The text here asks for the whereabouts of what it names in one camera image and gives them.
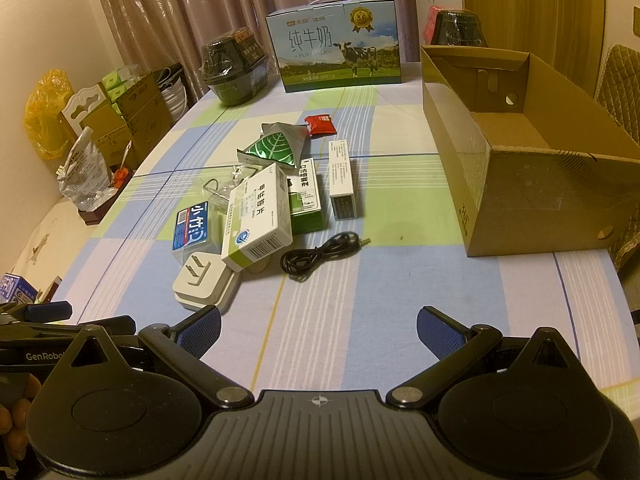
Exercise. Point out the blue label clear package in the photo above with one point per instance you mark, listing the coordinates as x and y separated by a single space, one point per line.
190 225

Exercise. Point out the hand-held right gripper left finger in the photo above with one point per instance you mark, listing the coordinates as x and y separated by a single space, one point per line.
200 332

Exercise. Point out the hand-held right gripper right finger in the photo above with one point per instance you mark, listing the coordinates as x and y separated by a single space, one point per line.
439 334

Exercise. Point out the green leaf foil pouch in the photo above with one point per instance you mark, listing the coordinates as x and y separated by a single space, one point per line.
272 147

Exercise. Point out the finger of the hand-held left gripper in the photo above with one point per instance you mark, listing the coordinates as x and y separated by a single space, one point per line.
50 310
110 324

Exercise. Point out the brown printed storage carton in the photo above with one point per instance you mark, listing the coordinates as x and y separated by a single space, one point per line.
145 110

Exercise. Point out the white barcode medicine box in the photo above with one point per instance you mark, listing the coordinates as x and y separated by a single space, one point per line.
255 220

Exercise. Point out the yellow plastic bag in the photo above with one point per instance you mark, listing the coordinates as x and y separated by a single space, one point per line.
45 110

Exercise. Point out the small orange object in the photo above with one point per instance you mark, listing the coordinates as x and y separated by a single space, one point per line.
121 176

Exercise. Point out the pink shiny curtain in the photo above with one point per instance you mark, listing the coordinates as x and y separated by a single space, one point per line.
175 0

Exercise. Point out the brown cardboard box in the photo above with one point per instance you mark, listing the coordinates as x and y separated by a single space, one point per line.
530 200

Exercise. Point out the person's left hand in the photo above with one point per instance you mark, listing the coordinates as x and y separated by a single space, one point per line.
20 410

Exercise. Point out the blue cow milk carton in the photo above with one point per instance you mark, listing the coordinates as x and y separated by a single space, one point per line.
320 60

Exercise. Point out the green white medicine box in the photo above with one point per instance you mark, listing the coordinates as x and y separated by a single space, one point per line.
306 220

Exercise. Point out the cardboard carton white cutout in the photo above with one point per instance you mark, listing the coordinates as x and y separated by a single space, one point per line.
100 130

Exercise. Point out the wrapped black bowl brown label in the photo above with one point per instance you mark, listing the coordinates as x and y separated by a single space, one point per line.
232 75

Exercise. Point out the wooden door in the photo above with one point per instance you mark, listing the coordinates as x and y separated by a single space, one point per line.
530 0

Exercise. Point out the cream embroidered cloth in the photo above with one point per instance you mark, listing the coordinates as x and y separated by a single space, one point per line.
45 245

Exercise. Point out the small blue box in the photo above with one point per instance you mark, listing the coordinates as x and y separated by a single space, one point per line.
15 287

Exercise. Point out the small green carton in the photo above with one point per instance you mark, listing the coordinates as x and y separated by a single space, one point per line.
120 94
114 77

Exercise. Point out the checked tablecloth desktop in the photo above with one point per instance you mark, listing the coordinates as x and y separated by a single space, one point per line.
400 280

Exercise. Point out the white power adapter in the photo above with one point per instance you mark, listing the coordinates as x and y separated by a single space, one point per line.
205 285

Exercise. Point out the silver foil bag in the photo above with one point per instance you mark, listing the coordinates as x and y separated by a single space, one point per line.
85 170

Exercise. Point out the narrow white medicine box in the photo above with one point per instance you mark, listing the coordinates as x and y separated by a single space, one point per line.
342 175

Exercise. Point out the dark red wooden tray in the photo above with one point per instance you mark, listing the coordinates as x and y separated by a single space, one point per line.
105 207

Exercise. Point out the stack of white bowls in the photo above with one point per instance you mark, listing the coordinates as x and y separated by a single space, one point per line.
174 97

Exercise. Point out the wrapped black bowl red pack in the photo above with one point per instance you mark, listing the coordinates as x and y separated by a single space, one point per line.
457 27

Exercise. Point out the small red packet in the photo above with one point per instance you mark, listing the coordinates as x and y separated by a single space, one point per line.
320 124

